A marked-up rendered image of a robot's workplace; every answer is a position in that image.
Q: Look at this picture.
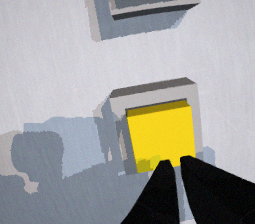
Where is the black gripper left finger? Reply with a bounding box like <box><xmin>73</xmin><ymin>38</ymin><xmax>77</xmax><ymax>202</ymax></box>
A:
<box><xmin>119</xmin><ymin>159</ymin><xmax>181</xmax><ymax>224</ymax></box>

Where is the green button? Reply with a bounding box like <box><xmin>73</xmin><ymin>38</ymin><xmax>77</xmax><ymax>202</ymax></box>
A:
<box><xmin>108</xmin><ymin>0</ymin><xmax>201</xmax><ymax>21</ymax></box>

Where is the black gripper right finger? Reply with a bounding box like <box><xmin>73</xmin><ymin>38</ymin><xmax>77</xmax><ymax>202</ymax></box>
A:
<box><xmin>179</xmin><ymin>154</ymin><xmax>255</xmax><ymax>224</ymax></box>

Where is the yellow button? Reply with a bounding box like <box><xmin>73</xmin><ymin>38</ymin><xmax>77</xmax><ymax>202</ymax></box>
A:
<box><xmin>109</xmin><ymin>77</ymin><xmax>203</xmax><ymax>174</ymax></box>

